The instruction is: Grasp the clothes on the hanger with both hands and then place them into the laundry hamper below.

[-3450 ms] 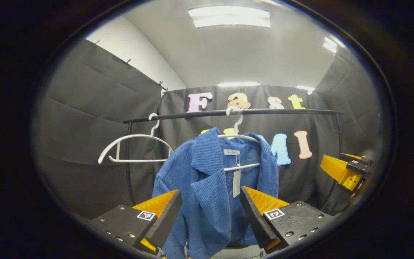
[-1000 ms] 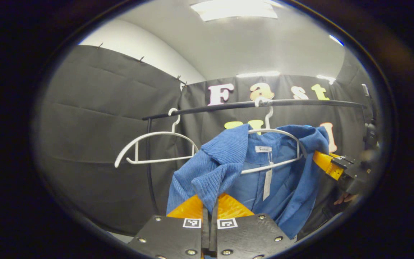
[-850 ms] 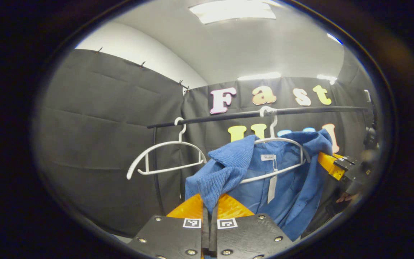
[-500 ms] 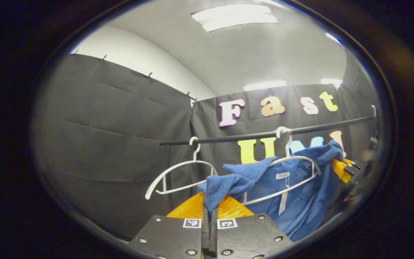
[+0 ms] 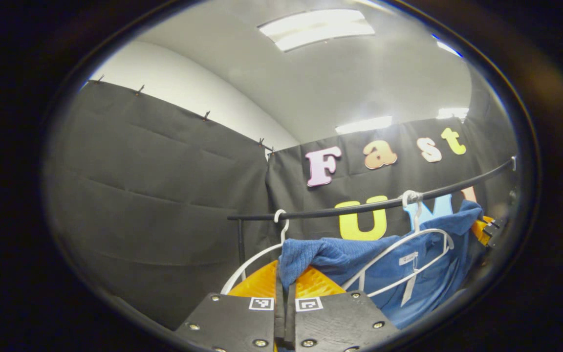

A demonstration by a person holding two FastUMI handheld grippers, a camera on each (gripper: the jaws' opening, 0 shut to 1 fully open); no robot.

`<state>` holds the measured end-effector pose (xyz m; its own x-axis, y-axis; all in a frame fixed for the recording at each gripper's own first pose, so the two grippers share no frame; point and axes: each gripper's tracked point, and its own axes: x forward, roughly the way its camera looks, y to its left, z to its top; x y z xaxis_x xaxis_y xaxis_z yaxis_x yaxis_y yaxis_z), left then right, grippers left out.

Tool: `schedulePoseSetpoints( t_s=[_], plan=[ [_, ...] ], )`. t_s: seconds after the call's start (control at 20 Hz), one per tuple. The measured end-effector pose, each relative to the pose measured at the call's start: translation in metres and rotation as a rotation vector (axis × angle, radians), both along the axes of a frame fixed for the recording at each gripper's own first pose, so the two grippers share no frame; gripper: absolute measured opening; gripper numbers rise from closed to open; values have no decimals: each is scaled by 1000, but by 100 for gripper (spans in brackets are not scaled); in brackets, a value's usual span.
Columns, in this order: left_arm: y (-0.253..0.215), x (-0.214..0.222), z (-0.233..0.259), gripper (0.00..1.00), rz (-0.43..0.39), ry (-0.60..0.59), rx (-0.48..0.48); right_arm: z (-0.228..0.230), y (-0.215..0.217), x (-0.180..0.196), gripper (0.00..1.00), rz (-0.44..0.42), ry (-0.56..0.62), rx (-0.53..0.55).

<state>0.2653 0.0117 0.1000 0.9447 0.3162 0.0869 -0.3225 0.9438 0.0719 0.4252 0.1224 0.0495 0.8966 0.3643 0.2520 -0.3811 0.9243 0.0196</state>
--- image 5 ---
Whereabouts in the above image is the white clothes hanger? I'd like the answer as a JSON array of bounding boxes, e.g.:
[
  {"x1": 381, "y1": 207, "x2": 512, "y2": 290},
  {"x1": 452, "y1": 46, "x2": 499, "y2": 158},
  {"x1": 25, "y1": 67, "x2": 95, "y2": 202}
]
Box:
[
  {"x1": 220, "y1": 209, "x2": 290, "y2": 295},
  {"x1": 343, "y1": 191, "x2": 455, "y2": 298}
]

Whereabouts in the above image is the large ceiling light panel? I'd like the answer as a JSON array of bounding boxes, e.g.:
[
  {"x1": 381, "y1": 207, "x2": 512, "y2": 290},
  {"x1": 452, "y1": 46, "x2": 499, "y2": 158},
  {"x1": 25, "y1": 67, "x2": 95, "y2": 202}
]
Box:
[{"x1": 258, "y1": 9, "x2": 376, "y2": 53}]

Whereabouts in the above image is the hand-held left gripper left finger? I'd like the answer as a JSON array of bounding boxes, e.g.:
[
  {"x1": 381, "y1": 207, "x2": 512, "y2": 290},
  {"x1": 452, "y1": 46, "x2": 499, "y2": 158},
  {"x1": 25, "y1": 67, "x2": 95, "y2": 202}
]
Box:
[{"x1": 174, "y1": 261, "x2": 286, "y2": 352}]

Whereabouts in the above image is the small ceiling light panel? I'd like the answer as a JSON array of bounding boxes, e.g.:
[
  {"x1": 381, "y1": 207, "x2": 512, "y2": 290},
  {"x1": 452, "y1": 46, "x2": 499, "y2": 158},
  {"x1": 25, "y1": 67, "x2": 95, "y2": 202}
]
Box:
[
  {"x1": 335, "y1": 115, "x2": 393, "y2": 135},
  {"x1": 433, "y1": 35, "x2": 464, "y2": 58},
  {"x1": 436, "y1": 108, "x2": 470, "y2": 121}
]

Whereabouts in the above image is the black backdrop cloth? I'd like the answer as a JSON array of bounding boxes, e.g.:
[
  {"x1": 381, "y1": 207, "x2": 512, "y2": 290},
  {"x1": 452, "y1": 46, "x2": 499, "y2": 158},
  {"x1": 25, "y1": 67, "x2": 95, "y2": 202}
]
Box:
[{"x1": 42, "y1": 78, "x2": 519, "y2": 333}]

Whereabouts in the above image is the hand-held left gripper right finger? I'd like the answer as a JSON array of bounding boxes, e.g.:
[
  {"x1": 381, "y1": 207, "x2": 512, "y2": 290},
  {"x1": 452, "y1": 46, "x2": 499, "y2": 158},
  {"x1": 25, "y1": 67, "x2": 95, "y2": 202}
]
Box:
[{"x1": 285, "y1": 266, "x2": 399, "y2": 352}]

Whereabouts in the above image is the blue jacket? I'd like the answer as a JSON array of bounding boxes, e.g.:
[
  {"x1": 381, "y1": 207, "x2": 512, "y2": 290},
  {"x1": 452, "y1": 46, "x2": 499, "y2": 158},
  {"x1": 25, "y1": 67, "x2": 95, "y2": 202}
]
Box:
[{"x1": 278, "y1": 199, "x2": 483, "y2": 329}]

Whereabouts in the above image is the black clothes rack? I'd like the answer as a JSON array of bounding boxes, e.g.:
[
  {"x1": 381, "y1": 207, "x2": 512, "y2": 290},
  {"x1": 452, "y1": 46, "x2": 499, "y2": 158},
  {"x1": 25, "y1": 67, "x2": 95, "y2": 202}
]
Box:
[{"x1": 227, "y1": 156, "x2": 518, "y2": 268}]

